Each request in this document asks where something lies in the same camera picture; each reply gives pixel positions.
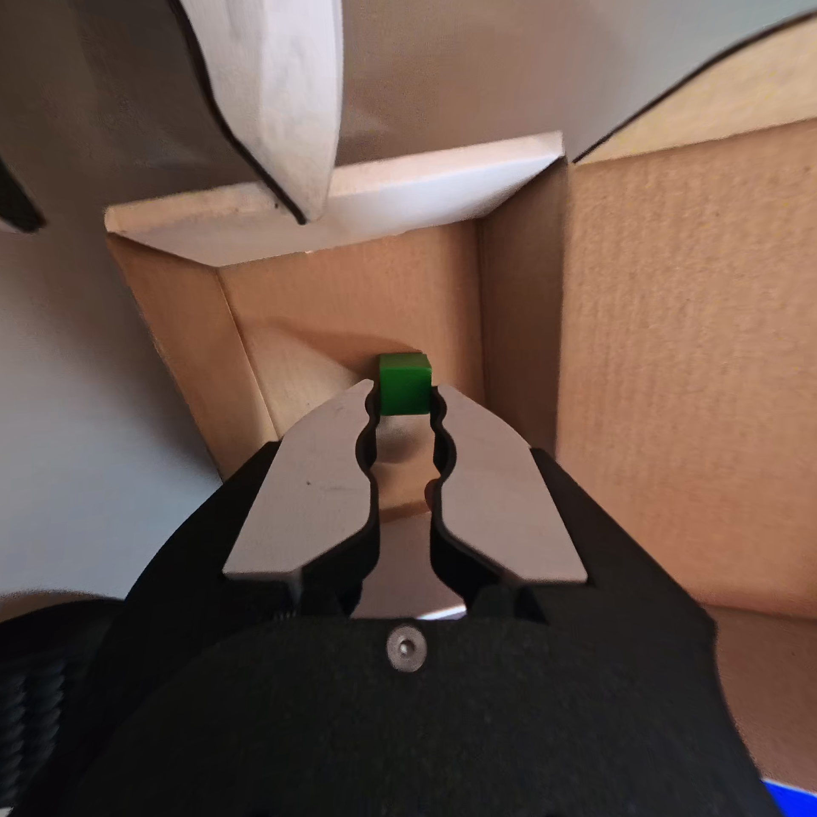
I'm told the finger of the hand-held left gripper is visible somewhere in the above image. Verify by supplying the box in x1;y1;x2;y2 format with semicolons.
0;155;47;235
171;0;346;226

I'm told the white cardboard box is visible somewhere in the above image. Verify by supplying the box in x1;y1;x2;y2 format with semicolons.
104;13;817;792

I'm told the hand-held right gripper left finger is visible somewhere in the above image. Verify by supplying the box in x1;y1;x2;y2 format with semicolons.
222;378;382;597

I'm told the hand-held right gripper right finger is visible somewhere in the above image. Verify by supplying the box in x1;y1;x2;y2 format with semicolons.
430;383;589;599

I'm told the blue plastic bin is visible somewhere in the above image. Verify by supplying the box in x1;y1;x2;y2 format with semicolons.
763;779;817;817

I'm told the green cube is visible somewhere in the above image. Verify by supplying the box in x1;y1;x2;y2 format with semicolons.
378;353;434;417

